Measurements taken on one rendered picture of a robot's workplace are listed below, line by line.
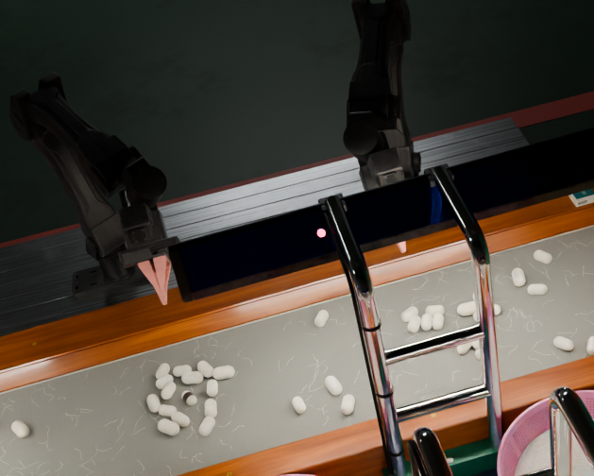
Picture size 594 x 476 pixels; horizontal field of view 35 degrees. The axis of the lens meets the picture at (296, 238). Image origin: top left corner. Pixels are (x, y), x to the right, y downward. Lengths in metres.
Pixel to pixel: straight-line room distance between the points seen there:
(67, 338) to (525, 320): 0.80
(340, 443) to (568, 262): 0.53
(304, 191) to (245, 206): 0.13
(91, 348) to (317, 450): 0.49
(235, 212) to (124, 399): 0.58
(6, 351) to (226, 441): 0.48
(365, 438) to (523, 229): 0.52
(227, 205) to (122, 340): 0.49
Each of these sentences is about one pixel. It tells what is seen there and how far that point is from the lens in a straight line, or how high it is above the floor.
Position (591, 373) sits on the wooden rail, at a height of 0.77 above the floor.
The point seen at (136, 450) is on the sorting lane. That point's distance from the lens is 1.56.
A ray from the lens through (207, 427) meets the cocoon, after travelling 1.53.
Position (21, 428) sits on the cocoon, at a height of 0.76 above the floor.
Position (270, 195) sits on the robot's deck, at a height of 0.67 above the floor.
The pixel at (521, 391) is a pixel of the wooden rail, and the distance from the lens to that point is 1.48.
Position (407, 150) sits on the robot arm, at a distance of 1.85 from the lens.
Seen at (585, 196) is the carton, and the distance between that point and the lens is 1.77.
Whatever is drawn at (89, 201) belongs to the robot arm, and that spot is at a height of 0.88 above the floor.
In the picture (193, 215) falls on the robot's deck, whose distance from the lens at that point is 2.08.
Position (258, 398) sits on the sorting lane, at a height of 0.74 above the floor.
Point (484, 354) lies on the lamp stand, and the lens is 1.31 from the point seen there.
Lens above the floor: 1.90
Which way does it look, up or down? 39 degrees down
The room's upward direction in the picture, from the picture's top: 14 degrees counter-clockwise
